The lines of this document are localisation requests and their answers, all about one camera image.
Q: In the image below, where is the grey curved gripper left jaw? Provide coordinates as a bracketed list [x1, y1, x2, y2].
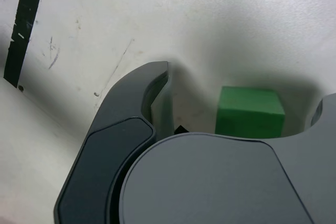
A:
[53, 60, 175, 224]

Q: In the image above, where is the grey curved gripper right jaw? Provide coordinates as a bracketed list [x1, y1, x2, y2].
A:
[119, 93, 336, 224]

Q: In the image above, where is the green cube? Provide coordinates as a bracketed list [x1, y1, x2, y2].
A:
[214, 85, 286, 141]

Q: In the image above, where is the black tape strip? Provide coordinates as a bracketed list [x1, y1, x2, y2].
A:
[3, 0, 48, 89]

